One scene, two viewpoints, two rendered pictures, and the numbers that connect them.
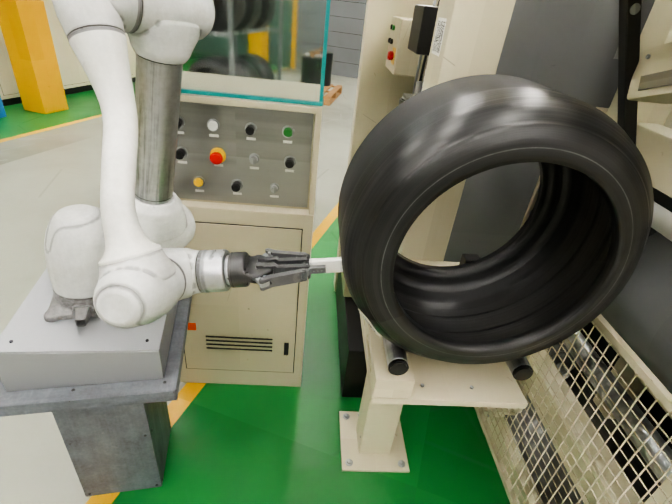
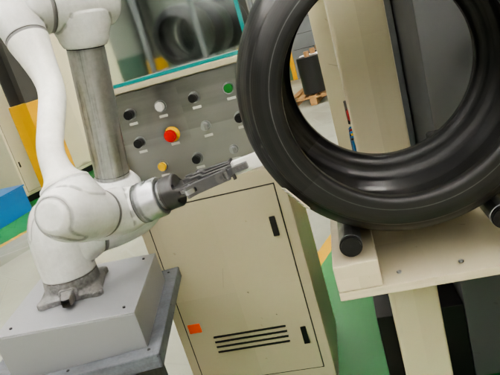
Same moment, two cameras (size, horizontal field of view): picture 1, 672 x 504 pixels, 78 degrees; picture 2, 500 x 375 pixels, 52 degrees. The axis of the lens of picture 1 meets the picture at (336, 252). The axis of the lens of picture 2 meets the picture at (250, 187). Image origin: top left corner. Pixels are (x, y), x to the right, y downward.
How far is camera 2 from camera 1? 45 cm
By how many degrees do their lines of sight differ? 22
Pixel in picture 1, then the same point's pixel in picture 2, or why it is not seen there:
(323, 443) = not seen: outside the picture
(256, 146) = (204, 112)
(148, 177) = (100, 155)
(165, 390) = (149, 355)
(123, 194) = (51, 136)
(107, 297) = (41, 208)
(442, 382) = (425, 265)
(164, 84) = (91, 66)
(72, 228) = not seen: hidden behind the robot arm
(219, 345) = (231, 346)
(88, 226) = not seen: hidden behind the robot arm
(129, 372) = (114, 344)
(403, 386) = (367, 269)
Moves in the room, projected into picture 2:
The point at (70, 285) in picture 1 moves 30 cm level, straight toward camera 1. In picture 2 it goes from (52, 269) to (64, 311)
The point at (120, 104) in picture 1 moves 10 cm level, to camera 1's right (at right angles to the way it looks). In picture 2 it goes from (47, 79) to (85, 68)
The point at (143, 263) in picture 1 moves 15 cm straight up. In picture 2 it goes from (70, 181) to (39, 105)
